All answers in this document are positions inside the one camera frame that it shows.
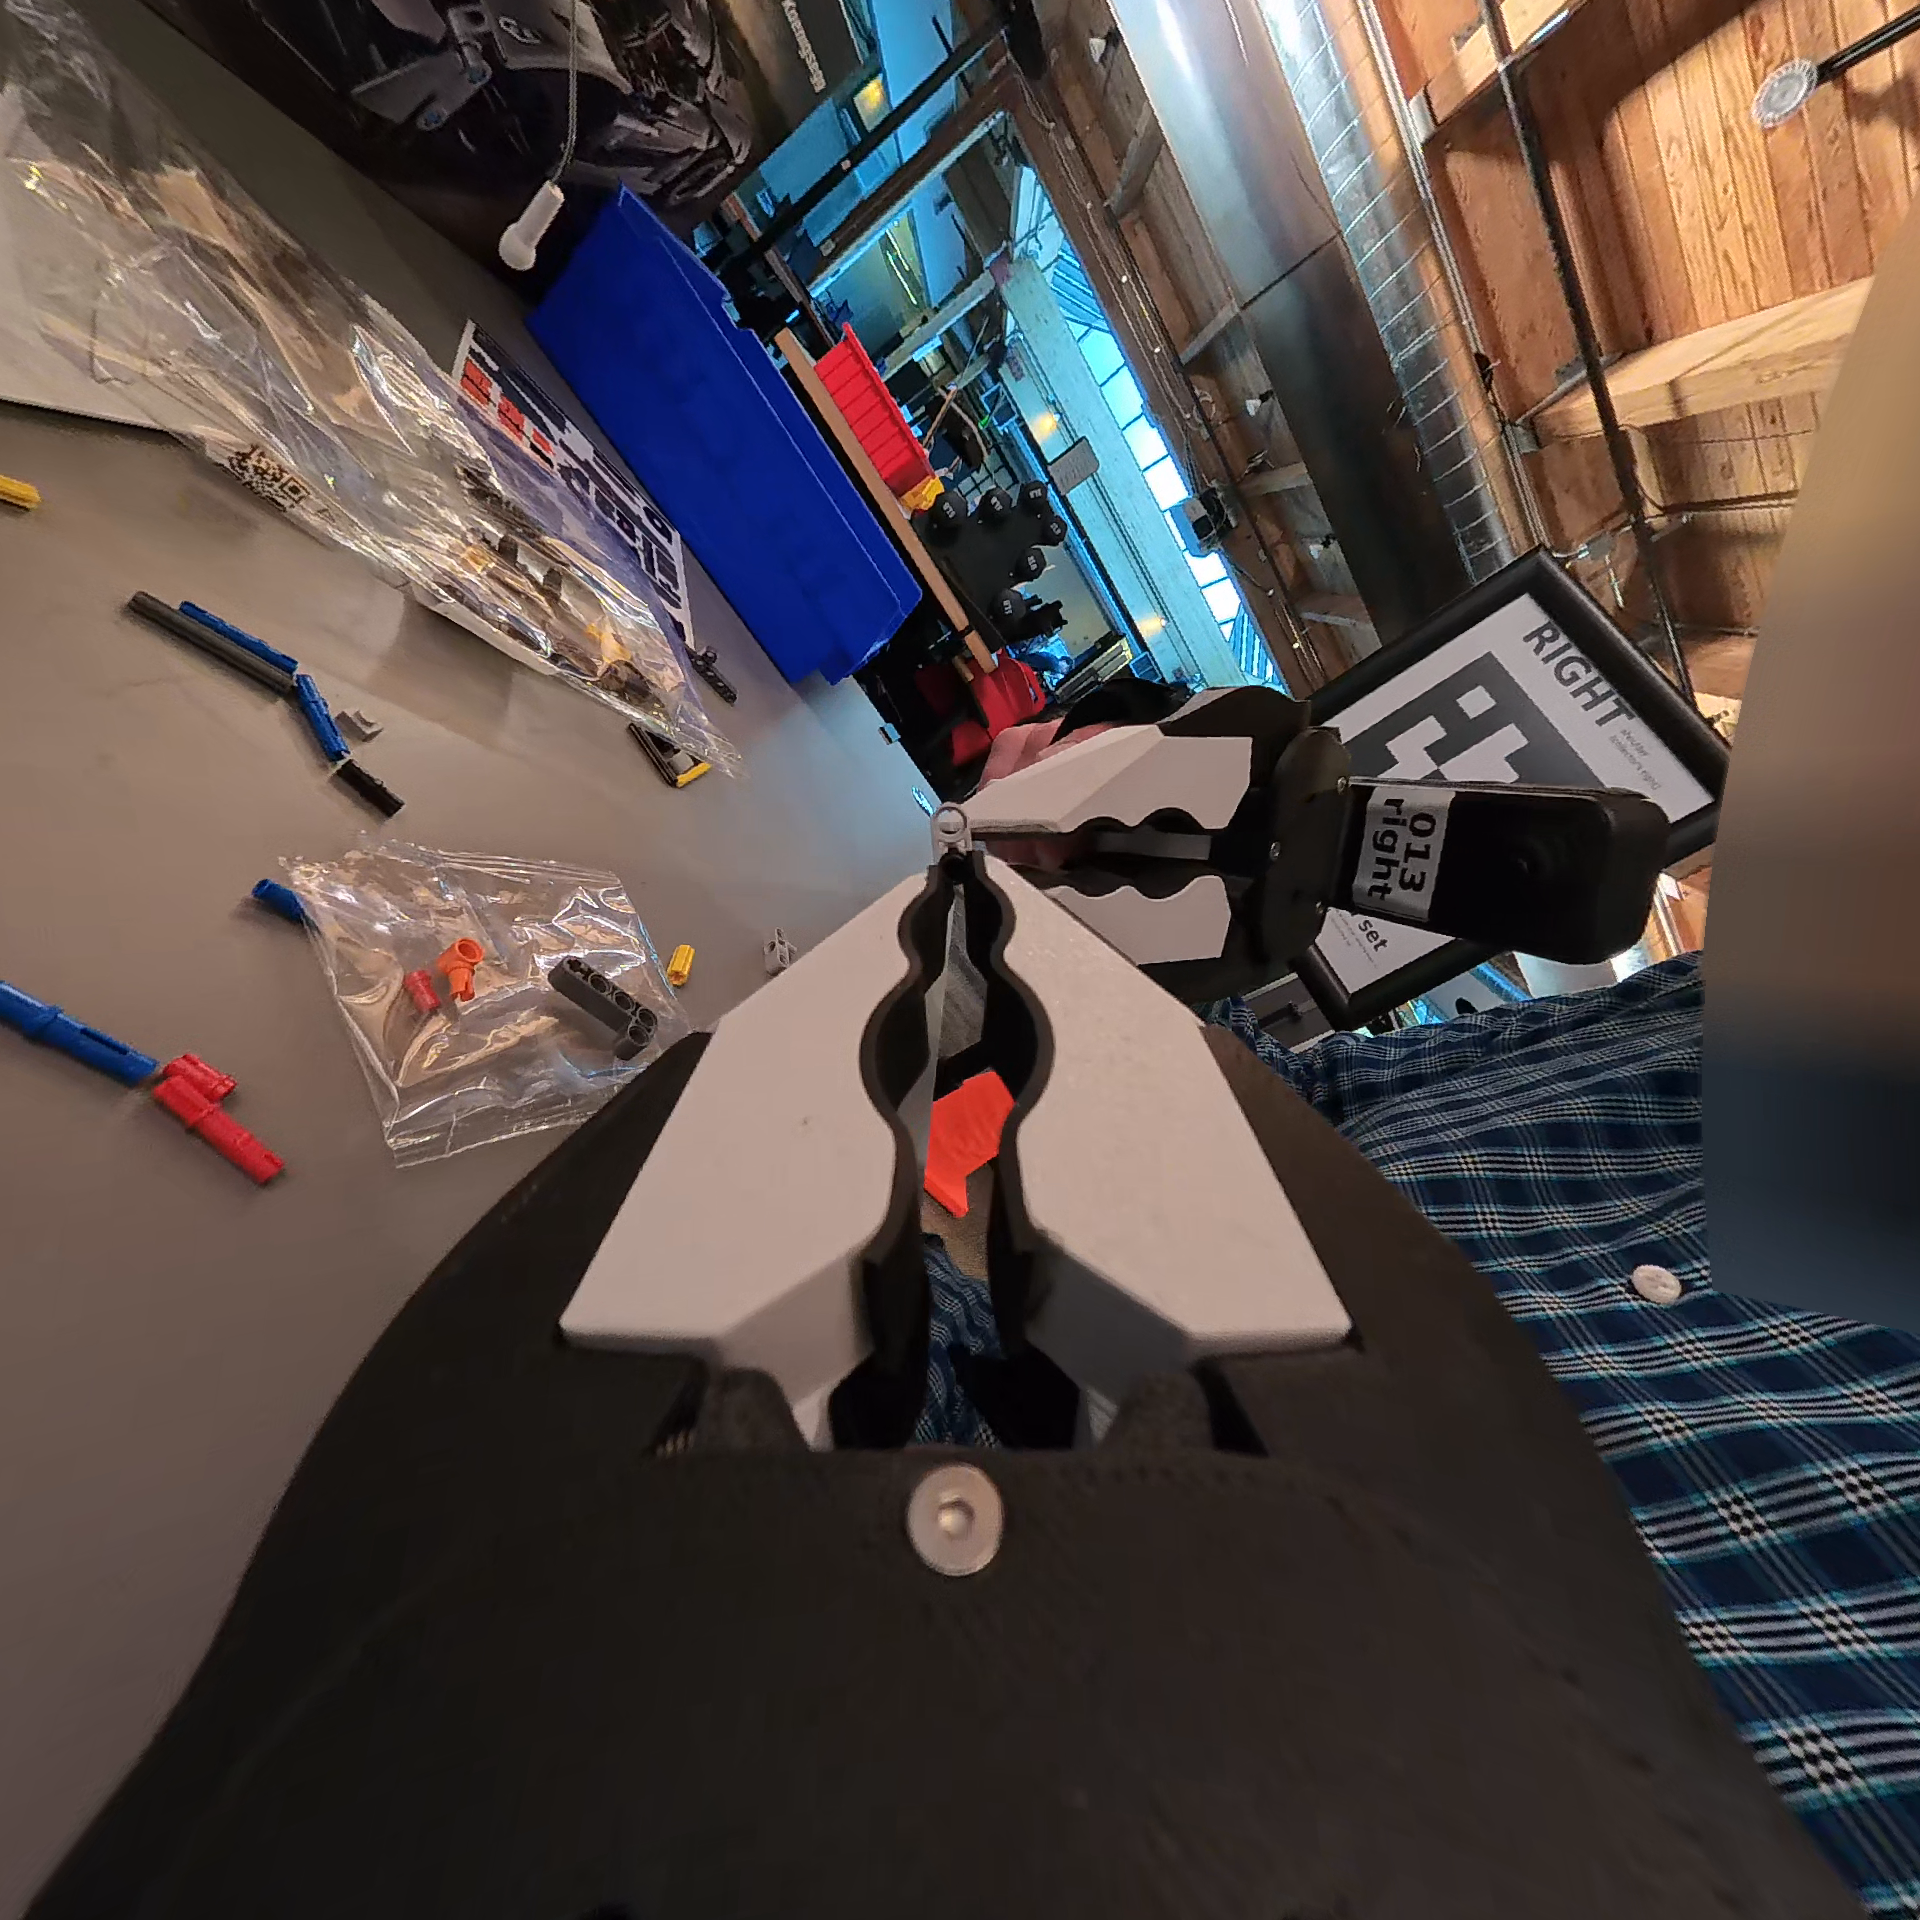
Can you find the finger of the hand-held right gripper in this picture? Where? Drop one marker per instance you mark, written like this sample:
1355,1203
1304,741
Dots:
1156,915
1110,773

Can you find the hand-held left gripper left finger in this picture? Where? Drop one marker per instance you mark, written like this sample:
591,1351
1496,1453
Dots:
751,1171

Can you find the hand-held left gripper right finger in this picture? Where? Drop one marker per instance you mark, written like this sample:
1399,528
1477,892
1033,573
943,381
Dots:
1184,1184

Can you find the grey lego axle connector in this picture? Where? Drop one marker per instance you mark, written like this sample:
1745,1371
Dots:
949,825

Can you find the small clear bag of parts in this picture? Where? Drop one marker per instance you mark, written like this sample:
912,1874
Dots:
481,1080

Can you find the large clear bag of parts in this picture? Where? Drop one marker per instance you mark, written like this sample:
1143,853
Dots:
301,389

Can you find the dark grey lego liftarm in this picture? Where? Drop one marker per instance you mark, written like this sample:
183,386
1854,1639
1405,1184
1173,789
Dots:
605,1008

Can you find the orange lego connector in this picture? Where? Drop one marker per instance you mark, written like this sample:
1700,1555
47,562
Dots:
459,967

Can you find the small red lego piece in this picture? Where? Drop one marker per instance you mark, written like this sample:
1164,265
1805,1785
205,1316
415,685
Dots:
421,993

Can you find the black lego beam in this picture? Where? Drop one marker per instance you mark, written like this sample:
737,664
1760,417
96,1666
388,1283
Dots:
716,674

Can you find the yellow black lego piece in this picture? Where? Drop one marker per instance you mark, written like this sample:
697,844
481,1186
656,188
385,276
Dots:
670,754

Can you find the red lego pin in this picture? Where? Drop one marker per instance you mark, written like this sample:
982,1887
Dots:
196,1080
237,1145

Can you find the black lego pin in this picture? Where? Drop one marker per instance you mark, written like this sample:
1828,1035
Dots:
372,787

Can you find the long blue lego pin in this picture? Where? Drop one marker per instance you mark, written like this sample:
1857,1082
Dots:
77,1032

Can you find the dark grey lego axle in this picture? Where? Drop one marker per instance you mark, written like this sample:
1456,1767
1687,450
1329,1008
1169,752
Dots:
182,632

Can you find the person's right hand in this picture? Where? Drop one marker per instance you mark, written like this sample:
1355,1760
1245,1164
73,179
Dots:
1036,749

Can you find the orange plastic object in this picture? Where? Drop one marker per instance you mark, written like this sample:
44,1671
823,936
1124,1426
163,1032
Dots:
968,1141

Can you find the black dumbbell rack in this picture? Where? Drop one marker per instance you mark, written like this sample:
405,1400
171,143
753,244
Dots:
991,523

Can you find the wooden shelf board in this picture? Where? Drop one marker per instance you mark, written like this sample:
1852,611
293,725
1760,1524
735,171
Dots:
901,523

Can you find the red storage bin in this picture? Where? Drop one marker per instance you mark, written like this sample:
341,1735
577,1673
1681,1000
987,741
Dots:
869,399

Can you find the blue plastic bin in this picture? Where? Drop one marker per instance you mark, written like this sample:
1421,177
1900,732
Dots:
721,450

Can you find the person's blue plaid shirt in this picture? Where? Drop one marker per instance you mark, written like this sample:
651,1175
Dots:
1724,1424

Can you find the sticker sheet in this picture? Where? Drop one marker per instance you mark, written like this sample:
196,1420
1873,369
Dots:
510,389

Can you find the metal ventilation duct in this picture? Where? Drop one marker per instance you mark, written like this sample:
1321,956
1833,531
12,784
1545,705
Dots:
1276,225

